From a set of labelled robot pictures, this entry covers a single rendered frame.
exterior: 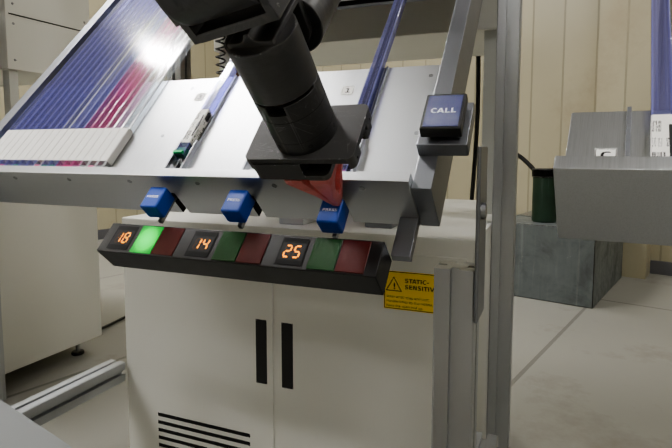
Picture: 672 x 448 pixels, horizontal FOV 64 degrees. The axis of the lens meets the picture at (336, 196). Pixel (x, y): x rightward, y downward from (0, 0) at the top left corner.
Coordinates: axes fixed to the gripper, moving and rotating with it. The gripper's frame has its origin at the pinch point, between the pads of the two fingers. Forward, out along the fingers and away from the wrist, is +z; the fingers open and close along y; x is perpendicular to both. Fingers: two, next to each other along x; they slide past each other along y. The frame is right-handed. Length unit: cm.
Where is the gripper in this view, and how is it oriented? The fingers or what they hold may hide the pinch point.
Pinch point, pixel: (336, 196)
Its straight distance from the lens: 53.5
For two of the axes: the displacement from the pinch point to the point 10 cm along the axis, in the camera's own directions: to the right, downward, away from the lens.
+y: -9.3, -0.2, 3.8
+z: 2.9, 6.2, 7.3
